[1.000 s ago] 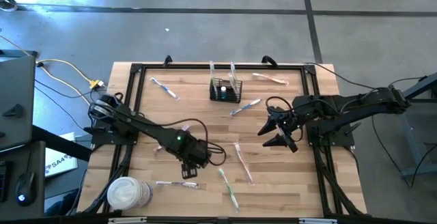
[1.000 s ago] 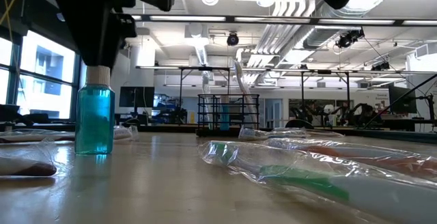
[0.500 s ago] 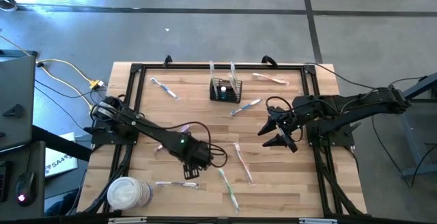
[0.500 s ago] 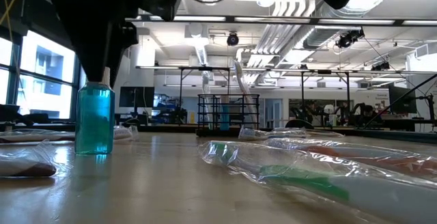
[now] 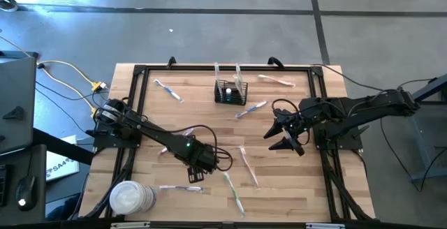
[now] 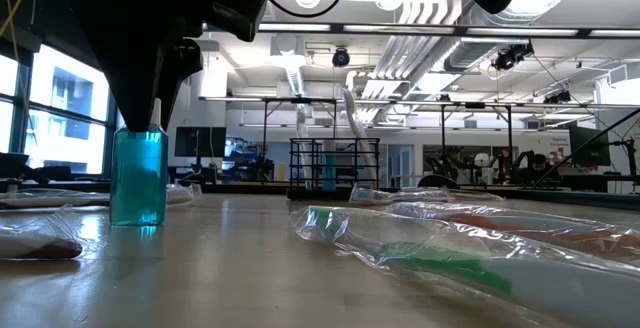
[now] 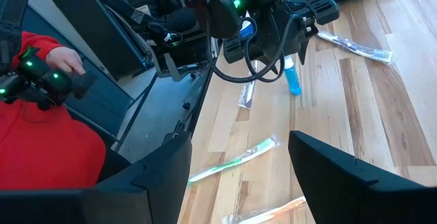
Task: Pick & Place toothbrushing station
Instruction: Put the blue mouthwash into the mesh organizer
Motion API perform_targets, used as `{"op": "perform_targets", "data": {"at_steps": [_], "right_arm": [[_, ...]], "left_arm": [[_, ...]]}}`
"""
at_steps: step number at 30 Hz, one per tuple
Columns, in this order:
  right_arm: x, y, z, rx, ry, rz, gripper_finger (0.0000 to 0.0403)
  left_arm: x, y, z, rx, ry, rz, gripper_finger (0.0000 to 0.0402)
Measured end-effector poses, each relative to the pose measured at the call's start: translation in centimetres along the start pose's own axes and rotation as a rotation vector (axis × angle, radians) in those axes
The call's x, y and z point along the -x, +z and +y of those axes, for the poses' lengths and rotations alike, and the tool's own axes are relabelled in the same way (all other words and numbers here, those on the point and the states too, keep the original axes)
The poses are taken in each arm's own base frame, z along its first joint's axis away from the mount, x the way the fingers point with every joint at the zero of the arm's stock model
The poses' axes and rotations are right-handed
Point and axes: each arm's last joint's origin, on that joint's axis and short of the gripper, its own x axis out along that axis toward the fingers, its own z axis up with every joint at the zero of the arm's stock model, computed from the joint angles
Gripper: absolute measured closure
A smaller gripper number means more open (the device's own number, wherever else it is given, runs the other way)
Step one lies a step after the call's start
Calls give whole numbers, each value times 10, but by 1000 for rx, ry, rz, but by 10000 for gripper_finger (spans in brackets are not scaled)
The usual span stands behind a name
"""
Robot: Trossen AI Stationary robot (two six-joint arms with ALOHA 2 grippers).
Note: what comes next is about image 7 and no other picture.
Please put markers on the black aluminium table frame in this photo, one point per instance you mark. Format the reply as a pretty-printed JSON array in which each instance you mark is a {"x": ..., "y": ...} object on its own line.
[{"x": 199, "y": 101}]

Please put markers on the orange toothbrush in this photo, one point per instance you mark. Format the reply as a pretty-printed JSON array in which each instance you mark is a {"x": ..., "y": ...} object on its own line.
[{"x": 273, "y": 212}]

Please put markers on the dark side desk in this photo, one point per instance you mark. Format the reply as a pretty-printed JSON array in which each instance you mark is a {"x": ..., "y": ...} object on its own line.
[{"x": 95, "y": 22}]

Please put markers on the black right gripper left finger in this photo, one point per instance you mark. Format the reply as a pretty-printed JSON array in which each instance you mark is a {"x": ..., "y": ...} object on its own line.
[{"x": 167, "y": 176}]

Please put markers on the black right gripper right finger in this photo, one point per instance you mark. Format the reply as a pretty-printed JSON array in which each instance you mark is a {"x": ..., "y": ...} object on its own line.
[{"x": 341, "y": 190}]

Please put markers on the green toothbrush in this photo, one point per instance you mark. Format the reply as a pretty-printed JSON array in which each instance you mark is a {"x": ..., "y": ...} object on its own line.
[{"x": 239, "y": 157}]

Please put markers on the maroon wrapped toothbrush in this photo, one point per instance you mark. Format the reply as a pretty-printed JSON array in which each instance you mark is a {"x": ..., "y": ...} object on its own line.
[{"x": 247, "y": 94}]

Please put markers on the blue mouthwash bottle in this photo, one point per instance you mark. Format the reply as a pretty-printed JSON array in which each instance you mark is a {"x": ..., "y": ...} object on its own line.
[{"x": 293, "y": 80}]

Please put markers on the person's hand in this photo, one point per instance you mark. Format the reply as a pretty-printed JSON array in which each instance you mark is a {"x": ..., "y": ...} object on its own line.
[{"x": 63, "y": 60}]

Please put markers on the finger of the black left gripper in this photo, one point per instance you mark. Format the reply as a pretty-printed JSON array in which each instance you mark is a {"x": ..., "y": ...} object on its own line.
[
  {"x": 305, "y": 43},
  {"x": 273, "y": 60}
]

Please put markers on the purple toothbrush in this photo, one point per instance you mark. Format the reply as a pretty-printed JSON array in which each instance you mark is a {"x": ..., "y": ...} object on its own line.
[{"x": 355, "y": 48}]

